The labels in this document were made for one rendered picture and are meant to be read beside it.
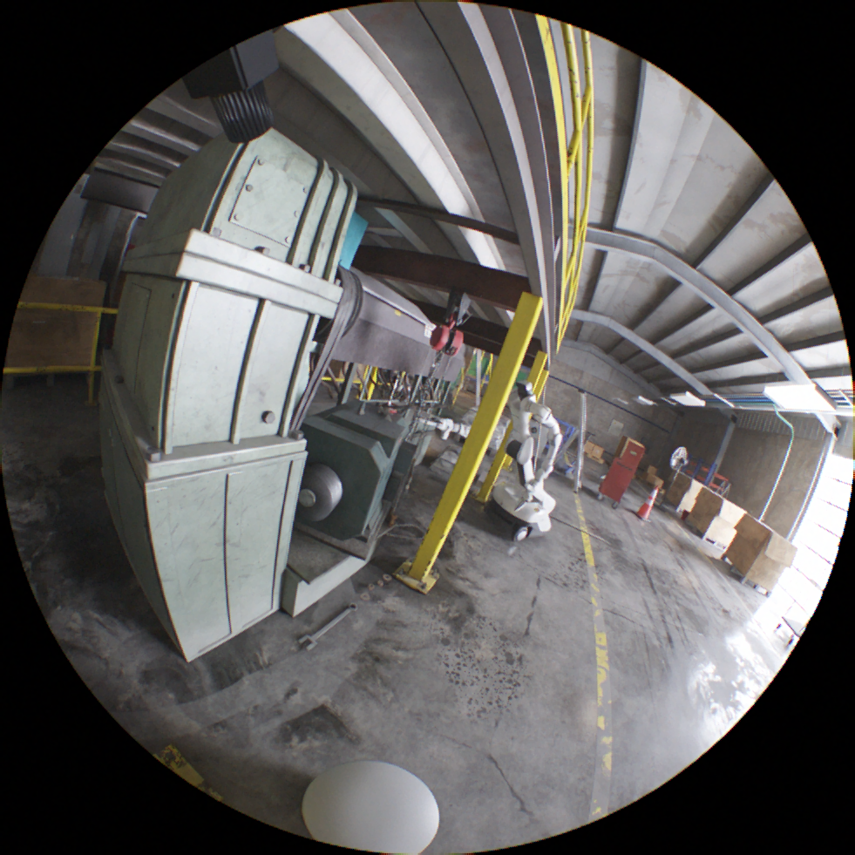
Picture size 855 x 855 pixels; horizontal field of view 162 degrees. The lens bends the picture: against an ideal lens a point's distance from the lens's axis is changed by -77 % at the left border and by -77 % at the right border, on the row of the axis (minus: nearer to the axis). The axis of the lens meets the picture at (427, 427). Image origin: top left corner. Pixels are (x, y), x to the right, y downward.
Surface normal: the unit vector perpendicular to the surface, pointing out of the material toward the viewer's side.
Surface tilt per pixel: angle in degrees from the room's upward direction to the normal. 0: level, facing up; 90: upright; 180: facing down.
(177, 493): 90
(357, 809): 0
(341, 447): 90
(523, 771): 0
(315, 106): 90
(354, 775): 1
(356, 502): 90
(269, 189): 80
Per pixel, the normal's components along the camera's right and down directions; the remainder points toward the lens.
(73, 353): 0.90, 0.39
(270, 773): 0.34, -0.91
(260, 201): 0.90, 0.24
